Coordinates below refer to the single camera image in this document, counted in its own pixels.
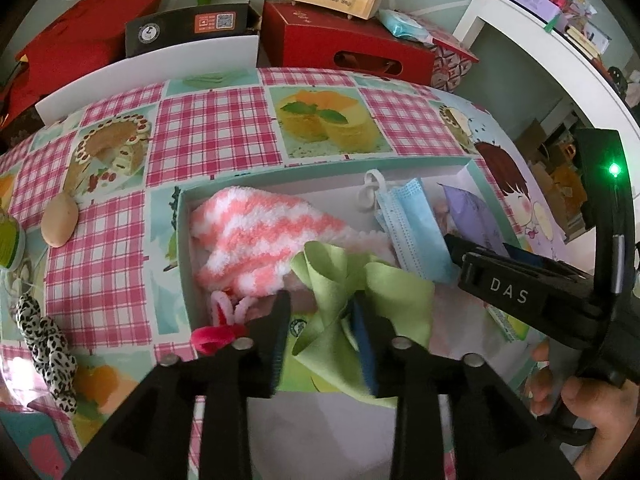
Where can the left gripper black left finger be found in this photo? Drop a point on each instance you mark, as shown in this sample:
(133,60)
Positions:
(196,408)

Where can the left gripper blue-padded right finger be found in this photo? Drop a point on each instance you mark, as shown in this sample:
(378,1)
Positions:
(493,433)

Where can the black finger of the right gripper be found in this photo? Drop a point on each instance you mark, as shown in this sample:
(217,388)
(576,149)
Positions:
(551,296)

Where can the purple wipes packet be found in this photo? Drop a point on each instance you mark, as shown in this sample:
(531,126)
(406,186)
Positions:
(473,219)

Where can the leopard print scrunchie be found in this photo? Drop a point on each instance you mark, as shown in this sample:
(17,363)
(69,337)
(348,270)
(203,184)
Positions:
(50,353)

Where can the green cloth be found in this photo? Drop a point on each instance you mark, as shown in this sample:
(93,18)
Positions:
(360,309)

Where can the blue face mask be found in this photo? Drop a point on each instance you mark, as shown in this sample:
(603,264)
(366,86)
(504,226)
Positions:
(406,216)

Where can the pink white striped fluffy towel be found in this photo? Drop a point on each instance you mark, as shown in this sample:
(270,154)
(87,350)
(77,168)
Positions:
(250,237)

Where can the pink floral scrunchie cloth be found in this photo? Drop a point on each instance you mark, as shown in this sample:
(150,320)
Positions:
(441,213)

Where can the person's right hand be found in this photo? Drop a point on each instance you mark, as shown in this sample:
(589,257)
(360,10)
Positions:
(613,411)

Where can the teal heart toy case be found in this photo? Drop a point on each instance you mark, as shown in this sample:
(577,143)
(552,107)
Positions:
(36,437)

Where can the teal box lid tray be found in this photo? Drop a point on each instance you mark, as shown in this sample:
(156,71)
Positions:
(323,423)

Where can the white shelf unit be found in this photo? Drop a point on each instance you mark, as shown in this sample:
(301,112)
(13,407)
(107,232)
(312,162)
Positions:
(583,83)

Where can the white pill bottle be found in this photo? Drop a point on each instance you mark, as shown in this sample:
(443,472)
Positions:
(12,242)

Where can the beige makeup sponge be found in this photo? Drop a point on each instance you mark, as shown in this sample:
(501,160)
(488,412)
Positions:
(59,220)

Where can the blue wet wipes pack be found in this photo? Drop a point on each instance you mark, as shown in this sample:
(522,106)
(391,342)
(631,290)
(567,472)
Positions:
(403,26)

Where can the red gift box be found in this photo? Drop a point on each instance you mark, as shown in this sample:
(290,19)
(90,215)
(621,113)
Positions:
(302,35)

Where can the white foam board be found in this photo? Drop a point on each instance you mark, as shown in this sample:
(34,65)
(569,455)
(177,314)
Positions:
(214,55)

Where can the black carton with QR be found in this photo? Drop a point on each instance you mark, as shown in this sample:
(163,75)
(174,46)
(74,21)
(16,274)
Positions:
(162,30)

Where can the large red bag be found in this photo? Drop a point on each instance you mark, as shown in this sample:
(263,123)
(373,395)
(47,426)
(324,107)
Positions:
(85,38)

